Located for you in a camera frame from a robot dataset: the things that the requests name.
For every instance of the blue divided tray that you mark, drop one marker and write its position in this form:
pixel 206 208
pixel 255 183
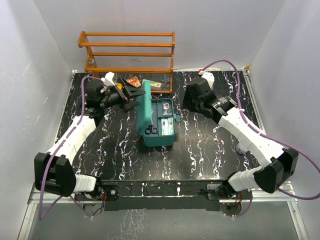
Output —
pixel 157 115

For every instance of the orange wooden shelf rack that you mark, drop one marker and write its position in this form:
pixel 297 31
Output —
pixel 130 52

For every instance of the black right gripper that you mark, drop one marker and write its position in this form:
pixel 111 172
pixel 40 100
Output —
pixel 187 104

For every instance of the orange pill box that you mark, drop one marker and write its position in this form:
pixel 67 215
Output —
pixel 134 81

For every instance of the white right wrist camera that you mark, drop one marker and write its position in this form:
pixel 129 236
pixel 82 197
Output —
pixel 208 76

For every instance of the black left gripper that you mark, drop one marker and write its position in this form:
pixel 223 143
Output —
pixel 130 91

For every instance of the white green medicine box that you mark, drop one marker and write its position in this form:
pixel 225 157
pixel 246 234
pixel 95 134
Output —
pixel 154 85

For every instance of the black handled scissors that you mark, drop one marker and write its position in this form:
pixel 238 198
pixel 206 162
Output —
pixel 151 129

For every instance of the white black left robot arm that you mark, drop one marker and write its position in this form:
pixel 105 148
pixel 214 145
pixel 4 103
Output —
pixel 53 170

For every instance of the green plastic medicine box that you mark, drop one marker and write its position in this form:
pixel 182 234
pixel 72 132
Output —
pixel 143 117

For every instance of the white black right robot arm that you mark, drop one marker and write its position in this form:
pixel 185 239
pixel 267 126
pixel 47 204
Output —
pixel 276 163

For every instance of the round clear container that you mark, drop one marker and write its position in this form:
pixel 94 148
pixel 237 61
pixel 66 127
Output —
pixel 241 148

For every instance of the small white blue card packet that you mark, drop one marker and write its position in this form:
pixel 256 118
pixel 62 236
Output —
pixel 167 126

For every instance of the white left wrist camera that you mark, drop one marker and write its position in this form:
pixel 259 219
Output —
pixel 108 79

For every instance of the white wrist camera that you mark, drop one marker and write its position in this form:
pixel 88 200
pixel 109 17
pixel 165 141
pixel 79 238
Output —
pixel 208 76
pixel 108 79

